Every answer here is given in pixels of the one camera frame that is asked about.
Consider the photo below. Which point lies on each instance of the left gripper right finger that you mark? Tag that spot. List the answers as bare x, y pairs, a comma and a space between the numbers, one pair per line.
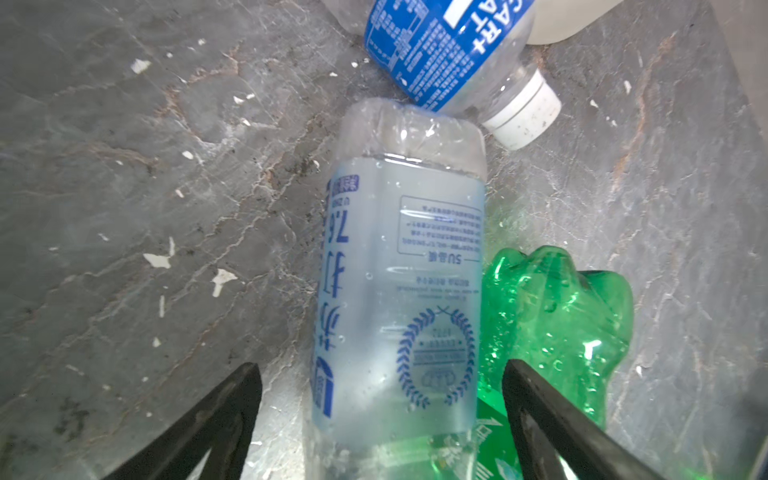
548, 430

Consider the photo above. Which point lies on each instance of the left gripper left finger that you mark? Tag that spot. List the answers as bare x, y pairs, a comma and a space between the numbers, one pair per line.
217, 432

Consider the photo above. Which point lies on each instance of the green sprite bottle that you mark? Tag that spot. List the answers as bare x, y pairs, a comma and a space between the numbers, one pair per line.
572, 327

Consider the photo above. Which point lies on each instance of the clear blue tinted bottle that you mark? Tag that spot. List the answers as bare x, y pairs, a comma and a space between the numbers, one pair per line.
395, 364

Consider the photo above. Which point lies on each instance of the clear bottle blue label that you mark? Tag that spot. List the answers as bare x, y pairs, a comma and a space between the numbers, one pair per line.
464, 59

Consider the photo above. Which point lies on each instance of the white bin with yellow bag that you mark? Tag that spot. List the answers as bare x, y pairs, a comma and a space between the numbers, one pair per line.
558, 20

